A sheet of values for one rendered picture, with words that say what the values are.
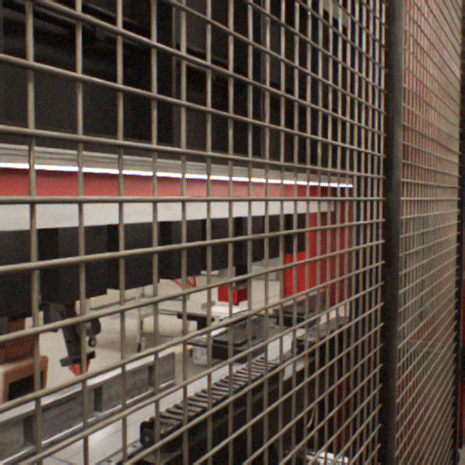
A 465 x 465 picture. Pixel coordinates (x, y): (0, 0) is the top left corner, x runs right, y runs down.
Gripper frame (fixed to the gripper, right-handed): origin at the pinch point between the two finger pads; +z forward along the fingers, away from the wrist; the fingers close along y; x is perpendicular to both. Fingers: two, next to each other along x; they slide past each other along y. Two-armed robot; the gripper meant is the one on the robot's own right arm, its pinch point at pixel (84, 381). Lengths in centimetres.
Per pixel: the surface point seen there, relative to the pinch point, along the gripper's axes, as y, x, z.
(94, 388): 33, -43, -8
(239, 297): -6, 204, 6
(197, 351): 39.5, 5.4, -2.0
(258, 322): 52, 37, -2
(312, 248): 66, 113, -20
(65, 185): 43, -52, -53
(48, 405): 30, -57, -9
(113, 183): 47, -37, -54
